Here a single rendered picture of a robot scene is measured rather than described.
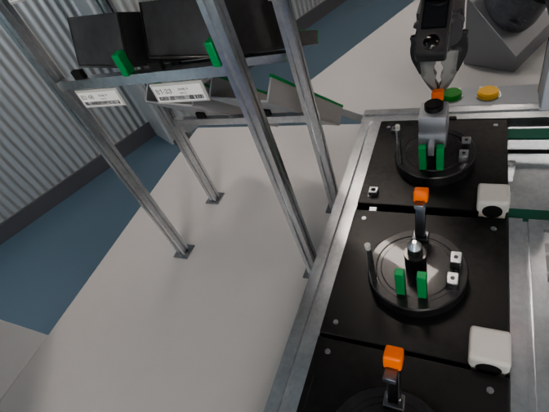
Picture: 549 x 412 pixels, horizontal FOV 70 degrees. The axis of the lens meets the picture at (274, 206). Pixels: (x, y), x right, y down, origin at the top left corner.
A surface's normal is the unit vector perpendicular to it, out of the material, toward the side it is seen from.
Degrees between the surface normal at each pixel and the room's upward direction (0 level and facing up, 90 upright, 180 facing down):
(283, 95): 90
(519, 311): 0
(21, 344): 0
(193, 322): 0
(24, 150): 90
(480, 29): 90
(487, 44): 90
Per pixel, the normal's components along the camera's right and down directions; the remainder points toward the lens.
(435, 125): -0.34, 0.74
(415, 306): -0.29, -0.67
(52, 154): 0.64, 0.40
